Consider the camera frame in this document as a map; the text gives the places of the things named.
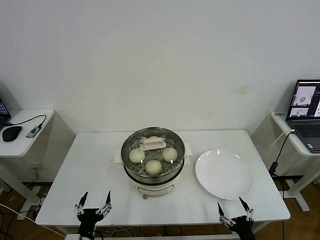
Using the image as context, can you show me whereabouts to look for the round glass pot lid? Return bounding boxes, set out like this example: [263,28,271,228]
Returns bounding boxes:
[121,127,185,177]

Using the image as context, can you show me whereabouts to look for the white floor cable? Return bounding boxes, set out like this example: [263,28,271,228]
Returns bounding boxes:
[0,202,67,236]

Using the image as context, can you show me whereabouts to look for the white side table with sticker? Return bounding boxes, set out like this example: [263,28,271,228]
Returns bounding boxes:
[270,111,320,211]

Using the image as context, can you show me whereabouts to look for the white table frame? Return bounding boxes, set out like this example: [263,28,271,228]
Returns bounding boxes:
[84,221,276,240]

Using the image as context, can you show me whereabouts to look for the black computer mouse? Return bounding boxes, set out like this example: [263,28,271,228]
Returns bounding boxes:
[1,125,22,143]

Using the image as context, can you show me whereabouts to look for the cream electric cooking pot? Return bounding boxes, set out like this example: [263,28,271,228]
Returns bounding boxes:
[113,142,193,200]

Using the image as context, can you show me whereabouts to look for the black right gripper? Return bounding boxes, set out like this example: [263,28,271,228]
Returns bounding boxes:
[216,196,256,240]

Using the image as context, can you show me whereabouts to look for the grey open laptop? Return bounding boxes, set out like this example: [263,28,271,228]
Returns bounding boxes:
[284,78,320,153]

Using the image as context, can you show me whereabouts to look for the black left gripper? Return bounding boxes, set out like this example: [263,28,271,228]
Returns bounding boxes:
[74,190,113,235]

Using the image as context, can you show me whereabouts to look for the grey usb hub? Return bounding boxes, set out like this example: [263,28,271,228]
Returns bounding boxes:
[25,126,42,139]

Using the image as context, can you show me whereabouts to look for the white side table with mouse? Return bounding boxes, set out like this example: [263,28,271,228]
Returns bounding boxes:
[0,108,55,206]

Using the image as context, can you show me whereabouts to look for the black usb hub cable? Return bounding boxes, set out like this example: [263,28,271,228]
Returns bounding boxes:
[4,114,47,128]

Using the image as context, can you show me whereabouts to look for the large white round plate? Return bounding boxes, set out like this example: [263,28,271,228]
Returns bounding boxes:
[194,148,255,200]

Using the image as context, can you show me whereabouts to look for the perforated steel steamer basket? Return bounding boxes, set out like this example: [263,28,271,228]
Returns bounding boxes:
[120,126,186,184]

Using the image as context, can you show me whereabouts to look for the white wall socket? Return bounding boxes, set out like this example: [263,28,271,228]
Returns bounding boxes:
[28,162,42,173]

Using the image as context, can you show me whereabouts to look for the black open laptop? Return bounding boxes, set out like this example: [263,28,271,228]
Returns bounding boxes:
[0,96,12,128]

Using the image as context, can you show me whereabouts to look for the black laptop power cable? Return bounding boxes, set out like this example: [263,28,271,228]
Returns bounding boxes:
[269,131,298,176]

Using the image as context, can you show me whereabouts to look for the white laptop cable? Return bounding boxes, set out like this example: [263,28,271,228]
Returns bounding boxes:
[271,128,296,152]

